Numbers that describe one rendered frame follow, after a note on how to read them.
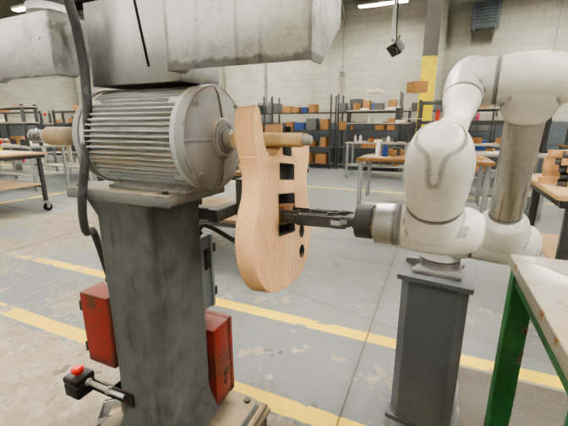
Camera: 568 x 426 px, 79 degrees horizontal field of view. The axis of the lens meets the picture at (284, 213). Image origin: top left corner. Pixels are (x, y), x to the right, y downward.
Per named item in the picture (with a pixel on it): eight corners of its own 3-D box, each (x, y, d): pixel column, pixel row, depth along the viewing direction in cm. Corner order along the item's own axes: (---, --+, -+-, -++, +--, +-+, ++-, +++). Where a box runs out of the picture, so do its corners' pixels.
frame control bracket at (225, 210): (207, 221, 103) (206, 209, 102) (239, 208, 120) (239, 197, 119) (218, 223, 102) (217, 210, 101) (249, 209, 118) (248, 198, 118)
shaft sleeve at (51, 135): (62, 134, 113) (53, 148, 111) (47, 122, 108) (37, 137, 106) (101, 134, 106) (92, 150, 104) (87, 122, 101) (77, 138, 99)
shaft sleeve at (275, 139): (238, 138, 85) (234, 148, 84) (232, 129, 82) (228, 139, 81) (307, 139, 78) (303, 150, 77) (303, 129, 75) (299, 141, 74)
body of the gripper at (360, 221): (368, 242, 72) (326, 237, 76) (375, 236, 80) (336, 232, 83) (371, 207, 71) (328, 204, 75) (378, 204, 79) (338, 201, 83)
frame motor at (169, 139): (72, 188, 91) (56, 85, 85) (148, 175, 115) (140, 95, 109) (197, 201, 76) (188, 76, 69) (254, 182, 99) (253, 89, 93)
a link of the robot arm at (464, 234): (404, 221, 80) (404, 180, 71) (479, 227, 74) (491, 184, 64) (398, 259, 74) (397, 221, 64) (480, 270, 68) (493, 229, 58)
